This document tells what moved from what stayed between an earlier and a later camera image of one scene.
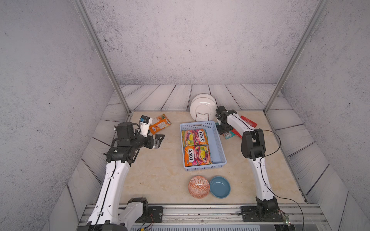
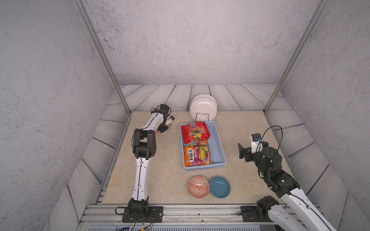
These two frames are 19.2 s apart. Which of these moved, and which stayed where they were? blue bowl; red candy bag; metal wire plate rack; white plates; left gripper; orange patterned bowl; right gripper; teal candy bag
Moved: left gripper; right gripper; red candy bag; teal candy bag
Stayed: orange patterned bowl; metal wire plate rack; blue bowl; white plates
